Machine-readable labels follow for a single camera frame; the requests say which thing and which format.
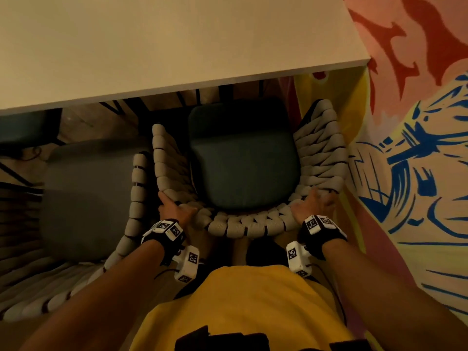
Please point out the person's left hand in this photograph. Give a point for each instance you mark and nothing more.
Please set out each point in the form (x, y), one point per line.
(177, 213)

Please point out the person's right hand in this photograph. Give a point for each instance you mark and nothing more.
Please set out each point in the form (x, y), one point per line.
(314, 206)

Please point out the teal cushion woven chair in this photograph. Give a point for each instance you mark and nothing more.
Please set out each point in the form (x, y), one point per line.
(18, 129)
(245, 160)

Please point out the grey cushion woven chair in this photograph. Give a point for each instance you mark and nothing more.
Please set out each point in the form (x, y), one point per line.
(84, 201)

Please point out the person's right forearm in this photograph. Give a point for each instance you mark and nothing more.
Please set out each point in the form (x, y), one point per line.
(395, 296)

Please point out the person's left forearm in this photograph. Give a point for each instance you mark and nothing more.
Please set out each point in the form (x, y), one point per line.
(98, 296)

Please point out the person's yellow shirt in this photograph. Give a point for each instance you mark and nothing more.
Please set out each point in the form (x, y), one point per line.
(241, 303)

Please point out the black chest device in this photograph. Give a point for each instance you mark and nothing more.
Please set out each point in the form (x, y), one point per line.
(219, 341)

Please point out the white table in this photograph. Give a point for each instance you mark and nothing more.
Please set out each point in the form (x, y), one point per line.
(164, 43)

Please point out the black white wrist camera rig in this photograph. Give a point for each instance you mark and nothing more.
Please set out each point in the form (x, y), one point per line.
(166, 233)
(321, 232)

